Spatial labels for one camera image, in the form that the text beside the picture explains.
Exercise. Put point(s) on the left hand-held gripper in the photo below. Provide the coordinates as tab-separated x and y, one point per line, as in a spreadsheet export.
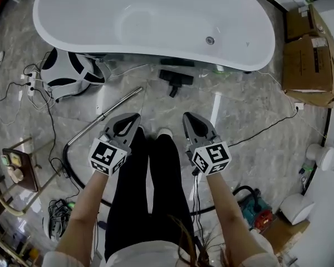
105	154

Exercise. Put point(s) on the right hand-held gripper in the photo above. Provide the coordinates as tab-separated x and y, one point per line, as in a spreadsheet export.
211	157

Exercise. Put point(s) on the silver metal vacuum tube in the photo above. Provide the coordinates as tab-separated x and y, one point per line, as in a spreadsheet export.
114	107

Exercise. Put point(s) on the black vacuum floor nozzle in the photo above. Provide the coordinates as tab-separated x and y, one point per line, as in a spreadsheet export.
178	78

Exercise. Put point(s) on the person's left forearm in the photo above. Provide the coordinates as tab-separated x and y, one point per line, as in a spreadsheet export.
83	213

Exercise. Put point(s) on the person's right forearm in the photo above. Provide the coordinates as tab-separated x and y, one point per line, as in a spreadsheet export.
228	210

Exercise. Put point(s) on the person's right shoe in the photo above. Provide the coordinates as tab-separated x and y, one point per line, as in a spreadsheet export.
164	132

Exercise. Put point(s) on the green plastic item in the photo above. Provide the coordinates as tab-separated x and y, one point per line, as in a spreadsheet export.
220	70

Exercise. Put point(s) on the person's black trousers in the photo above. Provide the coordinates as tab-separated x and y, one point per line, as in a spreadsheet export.
133	204

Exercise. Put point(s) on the white and black round device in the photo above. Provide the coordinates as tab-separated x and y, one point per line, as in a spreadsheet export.
69	74

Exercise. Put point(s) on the teal and red power tool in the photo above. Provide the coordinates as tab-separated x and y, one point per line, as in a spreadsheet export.
253	213

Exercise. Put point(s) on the pile of black adapters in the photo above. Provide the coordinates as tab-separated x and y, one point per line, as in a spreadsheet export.
58	210

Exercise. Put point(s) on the white power strip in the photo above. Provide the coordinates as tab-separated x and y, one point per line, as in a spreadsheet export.
31	85

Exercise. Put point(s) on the white floor socket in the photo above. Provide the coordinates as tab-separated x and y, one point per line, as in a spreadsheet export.
299	106

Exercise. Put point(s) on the dark wooden tray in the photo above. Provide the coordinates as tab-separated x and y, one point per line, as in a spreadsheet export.
28	174

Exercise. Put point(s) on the beige round soap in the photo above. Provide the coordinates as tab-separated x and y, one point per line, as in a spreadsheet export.
16	174

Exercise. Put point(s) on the green and white bathtub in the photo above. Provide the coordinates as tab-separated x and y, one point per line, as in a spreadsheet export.
156	15

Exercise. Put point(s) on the large cardboard box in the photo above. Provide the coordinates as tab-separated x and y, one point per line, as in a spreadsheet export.
306	68

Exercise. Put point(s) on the white ceramic basin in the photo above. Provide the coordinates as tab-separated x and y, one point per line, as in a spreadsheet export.
297	208

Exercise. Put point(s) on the white toilet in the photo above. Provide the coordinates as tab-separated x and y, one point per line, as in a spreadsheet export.
327	157

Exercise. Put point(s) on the flat cardboard sheet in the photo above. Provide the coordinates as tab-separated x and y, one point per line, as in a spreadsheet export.
284	232

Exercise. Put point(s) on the small cardboard box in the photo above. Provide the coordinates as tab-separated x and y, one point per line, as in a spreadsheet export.
297	24

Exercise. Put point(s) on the gold metal rack frame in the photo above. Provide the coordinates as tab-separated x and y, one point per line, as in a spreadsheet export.
12	208

